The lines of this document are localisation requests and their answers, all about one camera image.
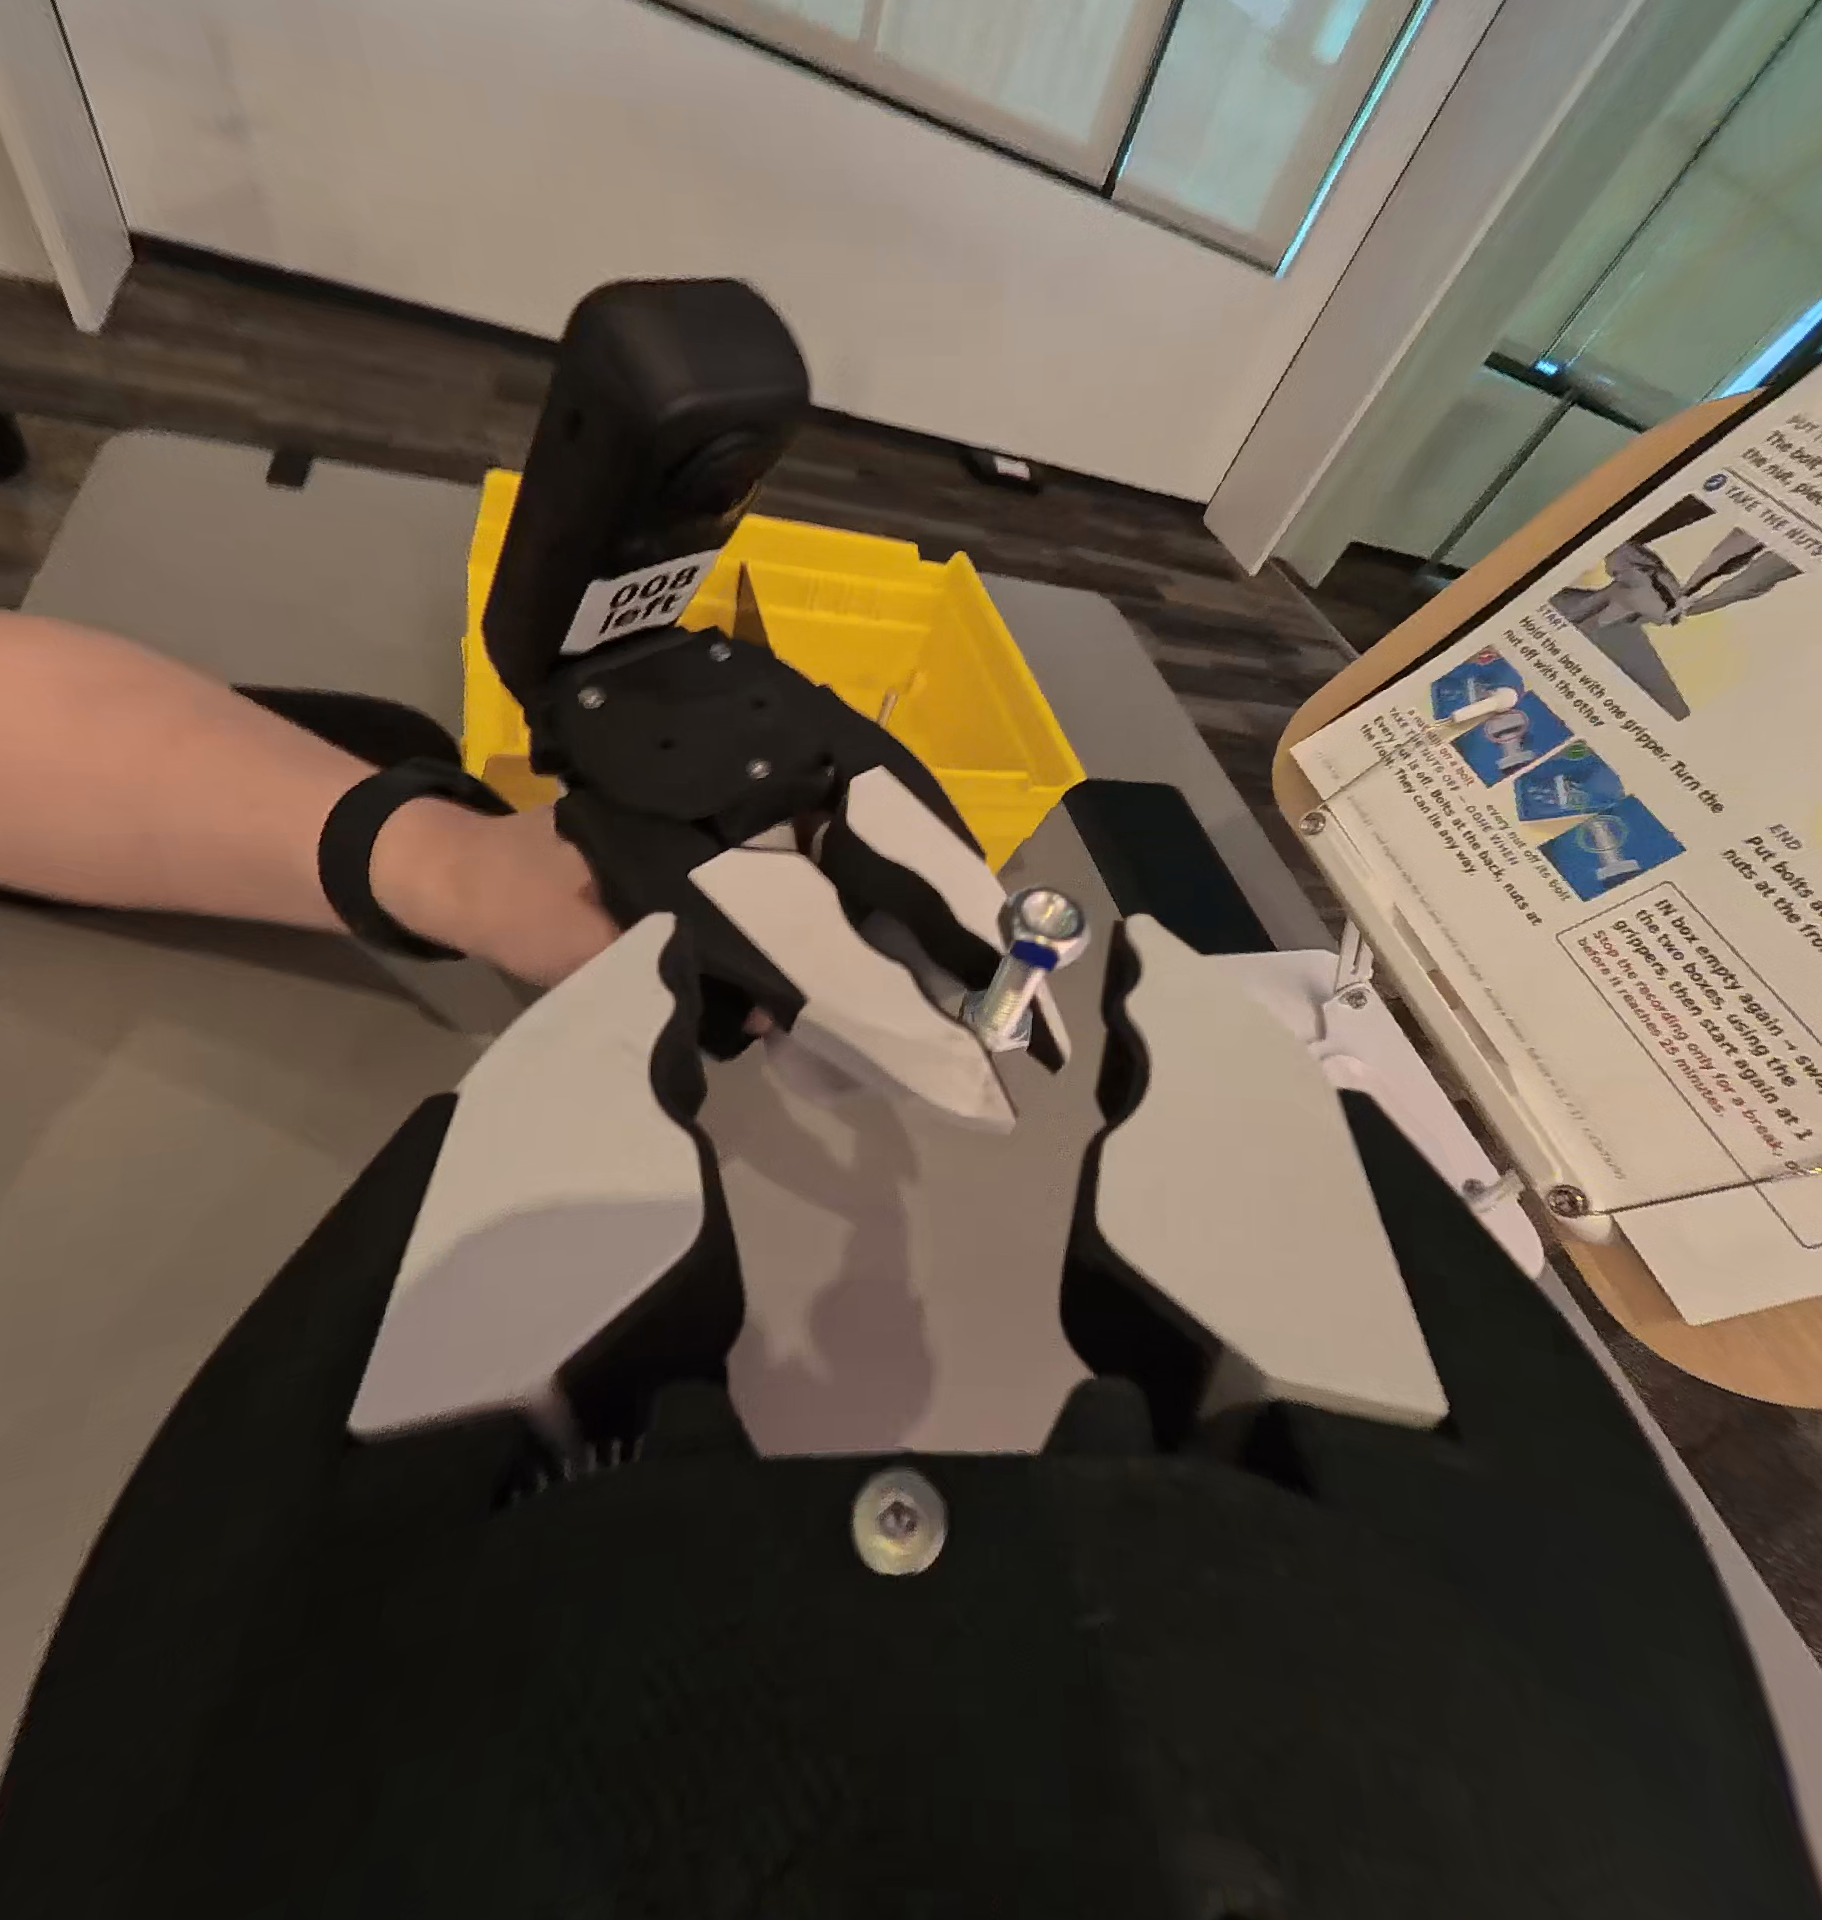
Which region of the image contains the glass partition panel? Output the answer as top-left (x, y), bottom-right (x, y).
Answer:
top-left (1480, 0), bottom-right (1822, 439)

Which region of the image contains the round-cornered wooden board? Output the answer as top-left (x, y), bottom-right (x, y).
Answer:
top-left (1269, 390), bottom-right (1822, 1411)

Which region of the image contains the printed instruction sheet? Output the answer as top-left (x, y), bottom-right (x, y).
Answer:
top-left (1289, 322), bottom-right (1822, 1329)

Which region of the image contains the yellow plastic bin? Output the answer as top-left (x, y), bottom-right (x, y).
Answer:
top-left (461, 467), bottom-right (1091, 873)

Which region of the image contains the large paned window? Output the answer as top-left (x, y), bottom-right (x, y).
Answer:
top-left (656, 0), bottom-right (1433, 274)

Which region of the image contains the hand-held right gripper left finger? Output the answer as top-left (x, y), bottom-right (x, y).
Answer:
top-left (344, 913), bottom-right (762, 1459)

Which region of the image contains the black desk mat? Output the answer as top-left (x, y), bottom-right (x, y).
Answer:
top-left (1063, 778), bottom-right (1309, 961)

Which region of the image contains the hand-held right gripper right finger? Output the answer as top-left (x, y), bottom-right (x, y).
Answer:
top-left (1045, 913), bottom-right (1456, 1456)

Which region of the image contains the person's left forearm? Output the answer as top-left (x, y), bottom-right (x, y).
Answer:
top-left (0, 600), bottom-right (388, 932)

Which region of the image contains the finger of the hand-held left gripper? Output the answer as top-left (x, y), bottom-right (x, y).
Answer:
top-left (835, 762), bottom-right (1076, 1076)
top-left (685, 839), bottom-right (1025, 1134)

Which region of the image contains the white tablet stand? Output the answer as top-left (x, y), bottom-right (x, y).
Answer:
top-left (1253, 916), bottom-right (1545, 1278)

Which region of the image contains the black wristband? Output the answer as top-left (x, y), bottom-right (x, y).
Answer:
top-left (316, 756), bottom-right (515, 961)

